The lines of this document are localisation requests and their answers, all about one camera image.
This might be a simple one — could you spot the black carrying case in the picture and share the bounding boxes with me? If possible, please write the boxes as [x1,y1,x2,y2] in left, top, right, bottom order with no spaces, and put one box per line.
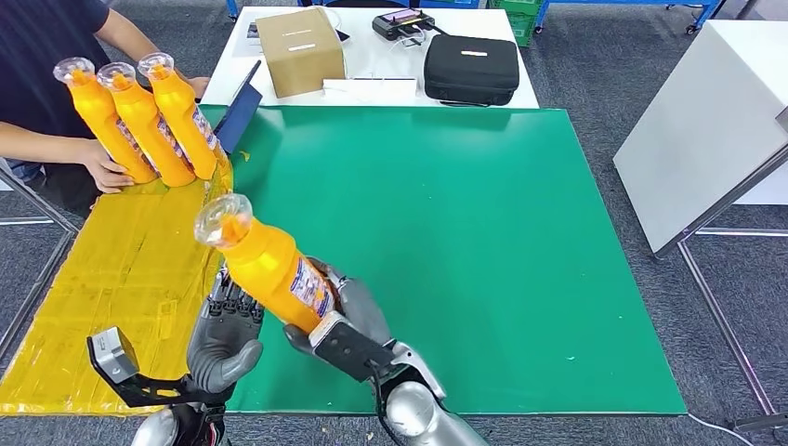
[423,33,521,107]

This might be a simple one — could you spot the grey metal table legs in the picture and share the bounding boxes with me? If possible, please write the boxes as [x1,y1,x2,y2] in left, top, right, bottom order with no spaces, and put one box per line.
[676,224,788,432]

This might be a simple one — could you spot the person's left hand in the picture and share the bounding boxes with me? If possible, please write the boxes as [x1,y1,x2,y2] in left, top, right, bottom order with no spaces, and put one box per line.
[186,75,212,103]

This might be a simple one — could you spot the orange bottle with clear cap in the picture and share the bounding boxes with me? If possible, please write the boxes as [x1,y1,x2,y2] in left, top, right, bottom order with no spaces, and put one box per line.
[96,61,197,189]
[193,192,336,335]
[137,52,226,181]
[52,56,158,186]

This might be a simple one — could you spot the grey metal frame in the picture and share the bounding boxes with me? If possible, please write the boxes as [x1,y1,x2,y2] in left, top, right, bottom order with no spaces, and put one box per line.
[0,165,80,361]

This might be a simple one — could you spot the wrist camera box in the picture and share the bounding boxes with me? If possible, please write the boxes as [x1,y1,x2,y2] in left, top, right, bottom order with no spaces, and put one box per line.
[85,326,235,409]
[308,310,399,384]

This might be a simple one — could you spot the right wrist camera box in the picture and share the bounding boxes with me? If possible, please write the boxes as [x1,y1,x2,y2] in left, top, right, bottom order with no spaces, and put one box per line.
[308,310,399,384]

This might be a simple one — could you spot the dark blue tablet case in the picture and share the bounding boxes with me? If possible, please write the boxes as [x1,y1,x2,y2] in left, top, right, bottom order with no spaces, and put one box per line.
[213,59,264,155]

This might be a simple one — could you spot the person's right hand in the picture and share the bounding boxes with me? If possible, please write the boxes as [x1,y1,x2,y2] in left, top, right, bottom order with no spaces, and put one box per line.
[76,139,136,195]

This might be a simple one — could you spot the yellow taped sheet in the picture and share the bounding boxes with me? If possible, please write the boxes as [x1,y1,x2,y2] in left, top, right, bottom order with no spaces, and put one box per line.
[0,156,235,416]

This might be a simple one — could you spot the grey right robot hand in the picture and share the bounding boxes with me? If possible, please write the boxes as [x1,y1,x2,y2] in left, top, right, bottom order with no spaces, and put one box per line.
[282,256,395,359]

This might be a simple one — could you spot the person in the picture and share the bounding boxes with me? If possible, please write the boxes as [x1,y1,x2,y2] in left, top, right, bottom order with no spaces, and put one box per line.
[0,0,211,219]

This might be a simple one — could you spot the green plastic crate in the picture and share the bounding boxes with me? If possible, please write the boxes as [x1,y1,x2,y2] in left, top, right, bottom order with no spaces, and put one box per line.
[486,0,542,48]

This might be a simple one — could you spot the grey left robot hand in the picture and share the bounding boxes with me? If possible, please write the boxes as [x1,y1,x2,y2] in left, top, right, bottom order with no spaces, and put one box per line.
[186,270,266,395]

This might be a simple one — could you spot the black remote controller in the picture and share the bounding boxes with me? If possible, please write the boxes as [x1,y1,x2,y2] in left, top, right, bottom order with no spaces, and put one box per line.
[372,7,436,42]

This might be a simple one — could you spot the white side table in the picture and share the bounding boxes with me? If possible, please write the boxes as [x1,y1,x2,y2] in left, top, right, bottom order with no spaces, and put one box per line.
[613,18,788,256]

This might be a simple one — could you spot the brown cardboard box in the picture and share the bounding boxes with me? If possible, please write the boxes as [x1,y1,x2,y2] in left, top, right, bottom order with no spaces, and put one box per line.
[255,6,348,99]

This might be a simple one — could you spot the green work table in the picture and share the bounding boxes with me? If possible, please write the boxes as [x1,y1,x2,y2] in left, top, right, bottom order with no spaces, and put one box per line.
[198,104,689,418]

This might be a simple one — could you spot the white floor cable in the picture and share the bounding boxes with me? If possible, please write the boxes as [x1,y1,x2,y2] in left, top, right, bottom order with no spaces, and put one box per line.
[686,411,758,446]

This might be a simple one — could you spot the printed paper sheet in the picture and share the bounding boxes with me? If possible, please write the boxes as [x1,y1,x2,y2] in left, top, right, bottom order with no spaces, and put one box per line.
[233,21,262,58]

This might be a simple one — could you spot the white flat box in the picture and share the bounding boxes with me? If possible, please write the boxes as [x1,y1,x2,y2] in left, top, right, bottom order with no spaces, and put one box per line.
[322,76,420,107]

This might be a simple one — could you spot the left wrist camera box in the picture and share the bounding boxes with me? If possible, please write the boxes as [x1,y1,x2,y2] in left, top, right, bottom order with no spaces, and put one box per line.
[85,326,235,409]

